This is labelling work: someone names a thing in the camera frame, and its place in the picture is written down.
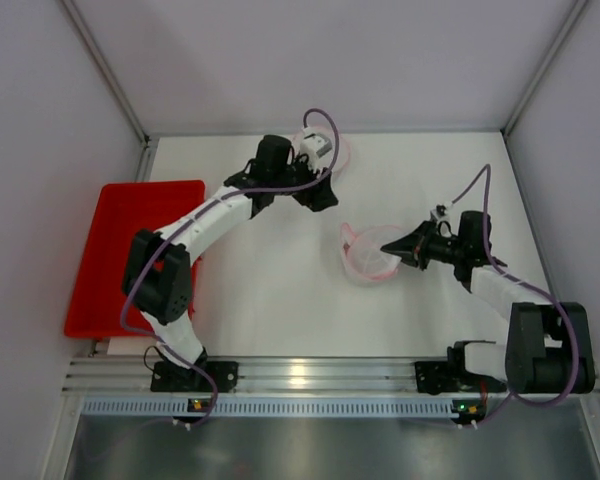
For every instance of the slotted cable duct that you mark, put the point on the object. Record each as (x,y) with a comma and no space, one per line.
(292,407)

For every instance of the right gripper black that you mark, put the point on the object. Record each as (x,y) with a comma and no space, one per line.
(423,246)

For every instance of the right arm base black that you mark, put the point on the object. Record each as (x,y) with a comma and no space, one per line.
(434,377)

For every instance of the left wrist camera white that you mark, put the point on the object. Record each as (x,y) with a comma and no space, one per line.
(314,144)

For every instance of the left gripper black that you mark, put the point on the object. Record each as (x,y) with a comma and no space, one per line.
(311,187)

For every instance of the red plastic bin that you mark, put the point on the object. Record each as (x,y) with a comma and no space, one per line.
(121,211)

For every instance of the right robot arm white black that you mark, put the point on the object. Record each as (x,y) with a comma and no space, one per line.
(547,349)

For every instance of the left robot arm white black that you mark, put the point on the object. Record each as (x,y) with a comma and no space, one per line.
(157,278)

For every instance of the spare white mesh laundry bag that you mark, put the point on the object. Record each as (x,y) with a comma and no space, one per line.
(364,263)

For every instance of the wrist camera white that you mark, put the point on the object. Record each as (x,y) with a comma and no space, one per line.
(314,144)
(441,212)

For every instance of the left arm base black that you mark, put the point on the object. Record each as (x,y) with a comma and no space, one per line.
(168,377)

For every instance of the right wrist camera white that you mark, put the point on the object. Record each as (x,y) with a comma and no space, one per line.
(441,212)

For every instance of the aluminium mounting rail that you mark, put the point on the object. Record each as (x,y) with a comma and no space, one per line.
(267,375)

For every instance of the white mesh laundry bag pink trim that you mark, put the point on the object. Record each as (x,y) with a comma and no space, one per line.
(344,155)

